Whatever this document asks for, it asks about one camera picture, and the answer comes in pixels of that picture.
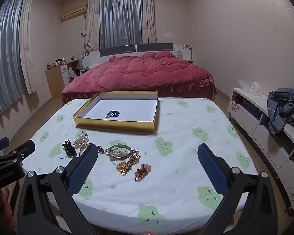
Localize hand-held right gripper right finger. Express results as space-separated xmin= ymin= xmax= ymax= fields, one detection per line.
xmin=197 ymin=143 xmax=278 ymax=235

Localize gold chain amber pendant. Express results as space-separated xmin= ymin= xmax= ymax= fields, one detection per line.
xmin=116 ymin=148 xmax=142 ymax=176

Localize person's left hand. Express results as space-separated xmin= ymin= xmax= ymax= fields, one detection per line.
xmin=0 ymin=188 xmax=16 ymax=229

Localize bed with red duvet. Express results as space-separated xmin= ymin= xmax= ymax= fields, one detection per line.
xmin=61 ymin=51 xmax=216 ymax=105

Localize black beaded hair tie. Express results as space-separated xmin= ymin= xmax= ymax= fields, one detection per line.
xmin=59 ymin=139 xmax=77 ymax=159

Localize gold cardboard box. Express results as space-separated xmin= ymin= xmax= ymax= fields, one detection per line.
xmin=73 ymin=91 xmax=160 ymax=132

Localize grey plaid cloth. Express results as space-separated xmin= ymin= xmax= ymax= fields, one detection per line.
xmin=267 ymin=87 xmax=294 ymax=135

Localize beige air conditioner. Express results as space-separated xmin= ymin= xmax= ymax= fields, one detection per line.
xmin=61 ymin=4 xmax=88 ymax=22

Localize white low cabinet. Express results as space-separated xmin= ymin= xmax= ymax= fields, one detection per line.
xmin=227 ymin=88 xmax=294 ymax=210

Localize pearl bracelet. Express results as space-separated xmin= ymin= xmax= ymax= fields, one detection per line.
xmin=109 ymin=150 xmax=132 ymax=161

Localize clear plastic bag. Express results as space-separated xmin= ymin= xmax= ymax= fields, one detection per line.
xmin=236 ymin=79 xmax=261 ymax=96

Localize wooden desk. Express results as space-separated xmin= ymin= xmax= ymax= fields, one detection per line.
xmin=45 ymin=59 xmax=79 ymax=100

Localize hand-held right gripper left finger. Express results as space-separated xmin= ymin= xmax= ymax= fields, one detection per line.
xmin=17 ymin=143 xmax=98 ymax=235

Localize pearl cluster brooch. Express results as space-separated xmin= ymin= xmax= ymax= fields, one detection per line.
xmin=73 ymin=131 xmax=89 ymax=149

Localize grey window curtain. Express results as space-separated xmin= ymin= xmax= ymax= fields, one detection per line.
xmin=0 ymin=0 xmax=30 ymax=128
xmin=99 ymin=0 xmax=144 ymax=49

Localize green gold bangle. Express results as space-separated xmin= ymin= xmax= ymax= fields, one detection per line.
xmin=105 ymin=144 xmax=133 ymax=156

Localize white grey headboard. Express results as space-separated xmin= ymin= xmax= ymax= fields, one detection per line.
xmin=82 ymin=43 xmax=194 ymax=65

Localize red flower hair clip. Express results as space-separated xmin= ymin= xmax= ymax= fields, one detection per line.
xmin=134 ymin=164 xmax=152 ymax=182

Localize floral sheer curtain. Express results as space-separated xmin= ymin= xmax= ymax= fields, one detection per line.
xmin=142 ymin=0 xmax=158 ymax=44
xmin=84 ymin=0 xmax=100 ymax=53
xmin=20 ymin=0 xmax=39 ymax=95

